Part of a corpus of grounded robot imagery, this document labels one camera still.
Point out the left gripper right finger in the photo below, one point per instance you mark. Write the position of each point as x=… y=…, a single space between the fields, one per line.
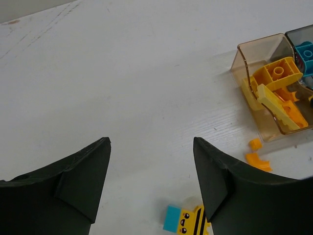
x=242 y=200

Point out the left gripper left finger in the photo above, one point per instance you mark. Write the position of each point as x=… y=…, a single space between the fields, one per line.
x=61 y=198

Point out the orange lego cluster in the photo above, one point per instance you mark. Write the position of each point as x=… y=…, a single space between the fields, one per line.
x=254 y=161

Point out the yellow black striped lego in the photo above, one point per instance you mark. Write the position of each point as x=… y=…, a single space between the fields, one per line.
x=193 y=222

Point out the small orange lego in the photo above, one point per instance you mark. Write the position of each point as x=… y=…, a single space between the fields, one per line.
x=255 y=144

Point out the small teal yellow lego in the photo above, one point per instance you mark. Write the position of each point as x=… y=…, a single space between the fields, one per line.
x=171 y=221

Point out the yellow lego plate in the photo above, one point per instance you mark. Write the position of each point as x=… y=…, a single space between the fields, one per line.
x=267 y=98

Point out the orange rectangular lego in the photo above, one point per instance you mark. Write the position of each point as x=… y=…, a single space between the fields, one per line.
x=295 y=119

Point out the yellow lego brick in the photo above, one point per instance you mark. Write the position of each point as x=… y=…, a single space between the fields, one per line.
x=276 y=76

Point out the teal lego brick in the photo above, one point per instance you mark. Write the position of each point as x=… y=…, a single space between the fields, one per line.
x=304 y=58

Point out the amber transparent container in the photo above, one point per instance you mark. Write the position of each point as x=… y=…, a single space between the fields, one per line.
x=251 y=56

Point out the grey transparent container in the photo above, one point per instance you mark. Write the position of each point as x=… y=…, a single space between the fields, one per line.
x=301 y=40

